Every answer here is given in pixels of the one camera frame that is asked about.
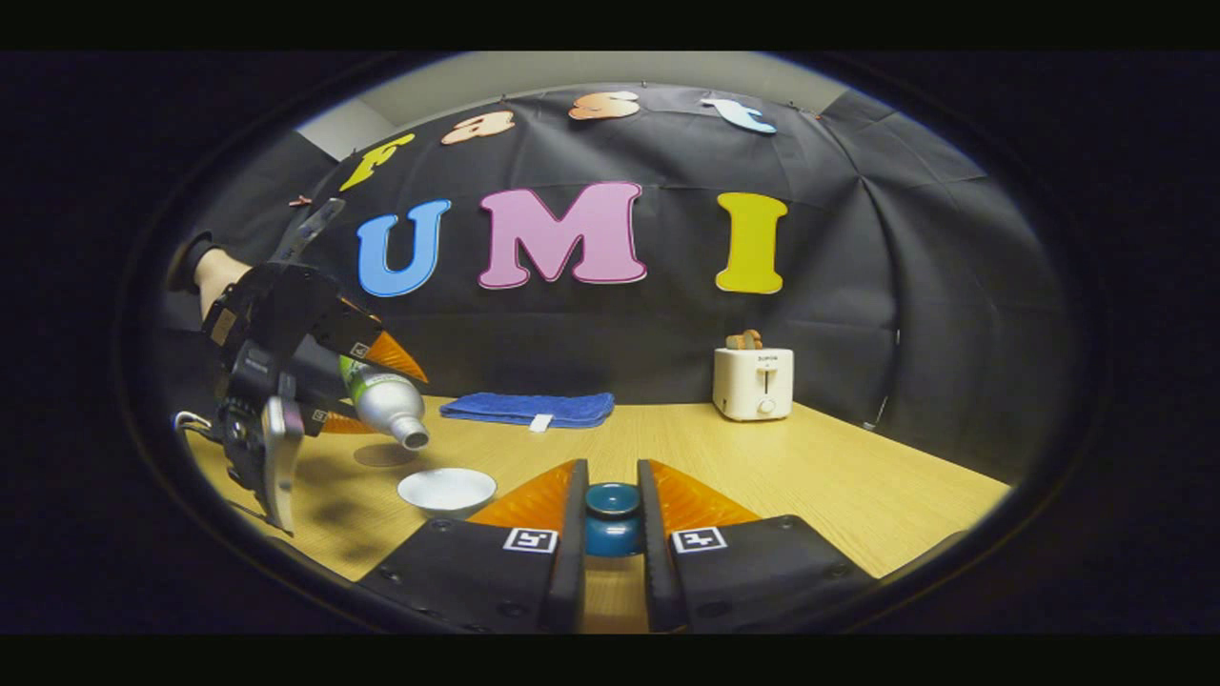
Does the white power cable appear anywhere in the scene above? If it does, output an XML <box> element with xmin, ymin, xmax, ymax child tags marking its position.
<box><xmin>862</xmin><ymin>329</ymin><xmax>903</xmax><ymax>433</ymax></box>

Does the white toaster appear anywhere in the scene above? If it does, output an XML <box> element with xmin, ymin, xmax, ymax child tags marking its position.
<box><xmin>713</xmin><ymin>346</ymin><xmax>794</xmax><ymax>422</ymax></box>

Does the teal teacup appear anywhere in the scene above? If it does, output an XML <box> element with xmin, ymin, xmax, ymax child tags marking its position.
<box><xmin>397</xmin><ymin>467</ymin><xmax>498</xmax><ymax>520</ymax></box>

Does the silver green water bottle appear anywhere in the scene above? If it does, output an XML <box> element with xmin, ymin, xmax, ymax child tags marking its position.
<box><xmin>338</xmin><ymin>354</ymin><xmax>431</xmax><ymax>451</ymax></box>

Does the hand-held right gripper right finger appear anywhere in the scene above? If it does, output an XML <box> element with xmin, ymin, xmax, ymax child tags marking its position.
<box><xmin>637</xmin><ymin>459</ymin><xmax>878</xmax><ymax>635</ymax></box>

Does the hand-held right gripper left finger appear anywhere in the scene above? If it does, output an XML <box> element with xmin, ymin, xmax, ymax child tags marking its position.
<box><xmin>357</xmin><ymin>459</ymin><xmax>590</xmax><ymax>635</ymax></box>

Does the blue folded towel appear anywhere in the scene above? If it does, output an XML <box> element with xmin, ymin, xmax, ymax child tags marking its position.
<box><xmin>438</xmin><ymin>391</ymin><xmax>617</xmax><ymax>433</ymax></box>

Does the round brown coaster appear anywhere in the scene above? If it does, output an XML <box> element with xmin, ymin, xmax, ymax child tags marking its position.
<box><xmin>353</xmin><ymin>443</ymin><xmax>420</xmax><ymax>469</ymax></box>

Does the black backdrop cloth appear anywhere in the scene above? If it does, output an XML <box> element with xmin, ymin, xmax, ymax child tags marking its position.
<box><xmin>157</xmin><ymin>84</ymin><xmax>1083</xmax><ymax>482</ymax></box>

